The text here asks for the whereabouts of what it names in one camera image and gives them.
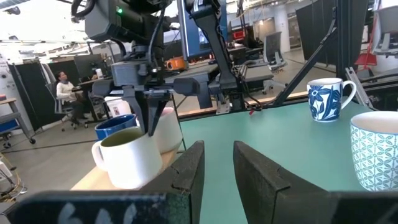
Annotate orange mug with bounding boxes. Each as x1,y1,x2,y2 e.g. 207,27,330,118
165,57,187,71

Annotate green leaf pattern mug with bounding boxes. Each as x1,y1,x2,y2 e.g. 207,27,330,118
350,111,398,192

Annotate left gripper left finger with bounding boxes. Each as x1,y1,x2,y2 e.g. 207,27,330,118
140,139,206,224

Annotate black partition panel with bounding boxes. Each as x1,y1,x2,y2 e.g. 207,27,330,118
7,60,62,131
295,0,338,66

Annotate white chair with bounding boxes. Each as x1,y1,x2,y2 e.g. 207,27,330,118
371,5,398,58

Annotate navy blue glazed mug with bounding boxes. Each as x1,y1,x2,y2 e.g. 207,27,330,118
94,113,137,141

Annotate seated person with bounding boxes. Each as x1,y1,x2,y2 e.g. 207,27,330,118
55,70,91,125

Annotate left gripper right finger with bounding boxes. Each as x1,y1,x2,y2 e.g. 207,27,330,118
233,140,331,224

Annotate grey office chair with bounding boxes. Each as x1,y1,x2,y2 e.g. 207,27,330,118
45,82,91,131
262,30,289,72

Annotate white mug olive interior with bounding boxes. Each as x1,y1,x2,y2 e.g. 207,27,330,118
91,126,164,190

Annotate green table mat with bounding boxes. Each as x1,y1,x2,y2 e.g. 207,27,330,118
178,101,398,224

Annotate white mug pink interior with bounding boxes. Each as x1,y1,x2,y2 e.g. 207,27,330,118
152,107,183,155

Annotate black table frame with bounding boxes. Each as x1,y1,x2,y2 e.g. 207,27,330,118
178,0,398,113

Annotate blue screen computer monitor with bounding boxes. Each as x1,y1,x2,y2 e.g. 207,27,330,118
177,0,229,62

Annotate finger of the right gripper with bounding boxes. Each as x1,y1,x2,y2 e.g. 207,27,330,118
122,85,147,134
146,96,169,137

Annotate black desk monitor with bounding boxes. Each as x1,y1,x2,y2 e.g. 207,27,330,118
73,54,105,78

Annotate black metal shelf frame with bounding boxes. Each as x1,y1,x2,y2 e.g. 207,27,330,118
170,93,188,152

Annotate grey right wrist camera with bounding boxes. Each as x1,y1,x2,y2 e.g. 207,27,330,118
110,60,150,89

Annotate grey rolling cart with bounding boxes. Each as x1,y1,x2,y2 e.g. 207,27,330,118
0,98,37,146

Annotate white mug blue floral print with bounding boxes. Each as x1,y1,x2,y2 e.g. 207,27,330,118
307,77,358,123

